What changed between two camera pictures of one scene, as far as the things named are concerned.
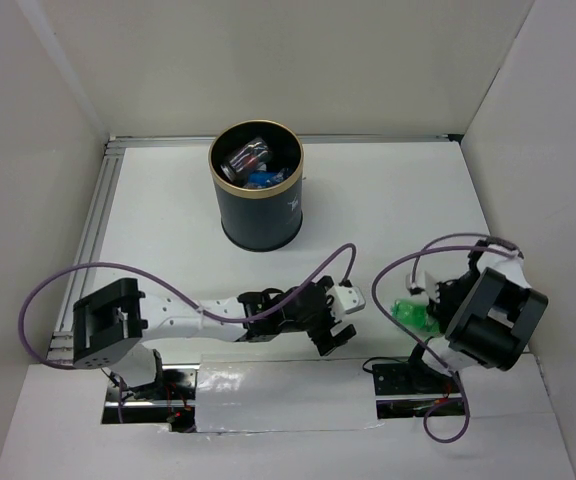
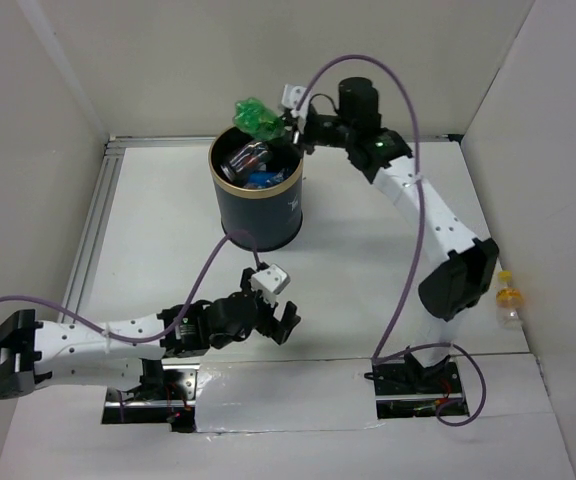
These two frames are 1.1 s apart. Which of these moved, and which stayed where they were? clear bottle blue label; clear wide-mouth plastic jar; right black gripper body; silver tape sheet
Moved: right black gripper body
Stayed: clear bottle blue label; clear wide-mouth plastic jar; silver tape sheet
